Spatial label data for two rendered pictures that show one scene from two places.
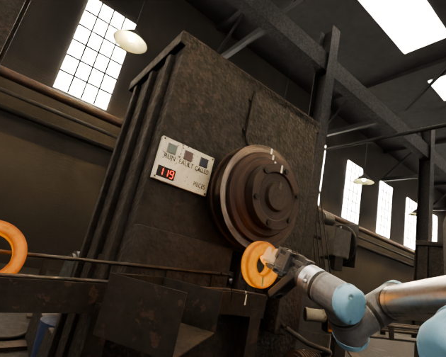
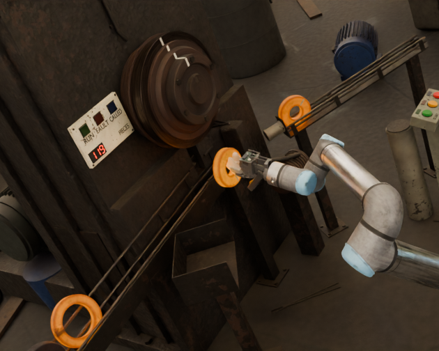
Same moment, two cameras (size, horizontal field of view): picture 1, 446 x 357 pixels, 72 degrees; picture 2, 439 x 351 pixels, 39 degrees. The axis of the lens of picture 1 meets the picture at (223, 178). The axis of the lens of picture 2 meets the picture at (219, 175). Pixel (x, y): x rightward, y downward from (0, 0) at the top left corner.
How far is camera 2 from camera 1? 162 cm
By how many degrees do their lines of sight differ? 46
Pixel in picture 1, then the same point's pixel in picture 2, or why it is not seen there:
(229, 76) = not seen: outside the picture
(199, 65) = (28, 18)
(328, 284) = (289, 180)
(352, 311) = (310, 187)
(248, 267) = (224, 181)
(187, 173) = (109, 131)
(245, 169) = (159, 94)
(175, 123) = (64, 104)
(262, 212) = (198, 116)
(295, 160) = not seen: outside the picture
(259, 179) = (179, 96)
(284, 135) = not seen: outside the picture
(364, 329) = (320, 180)
